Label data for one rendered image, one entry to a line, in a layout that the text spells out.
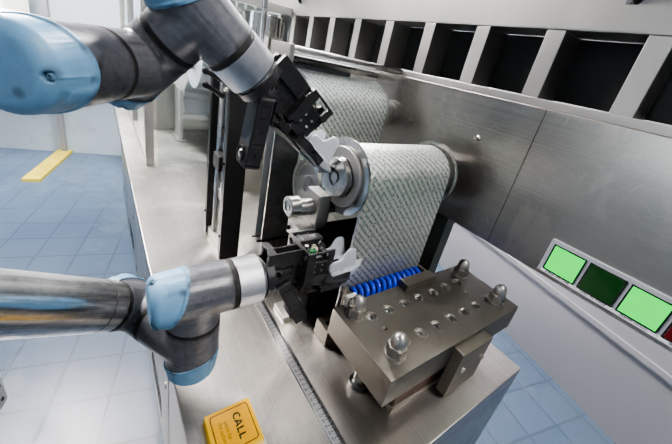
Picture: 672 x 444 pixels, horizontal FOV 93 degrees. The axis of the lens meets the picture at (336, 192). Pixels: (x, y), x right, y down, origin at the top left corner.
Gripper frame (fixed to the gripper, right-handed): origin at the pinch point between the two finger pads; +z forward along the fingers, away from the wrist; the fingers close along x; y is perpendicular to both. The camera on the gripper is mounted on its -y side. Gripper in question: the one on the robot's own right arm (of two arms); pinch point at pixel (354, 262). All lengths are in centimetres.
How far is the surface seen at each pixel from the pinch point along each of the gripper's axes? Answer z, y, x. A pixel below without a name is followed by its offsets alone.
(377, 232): 3.9, 6.5, -0.3
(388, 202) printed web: 4.5, 13.1, -0.3
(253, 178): 9, -14, 74
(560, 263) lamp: 29.4, 9.4, -23.5
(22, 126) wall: -102, -85, 382
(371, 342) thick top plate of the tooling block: -4.6, -5.9, -13.1
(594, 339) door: 163, -71, -26
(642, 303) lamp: 29.4, 10.2, -35.5
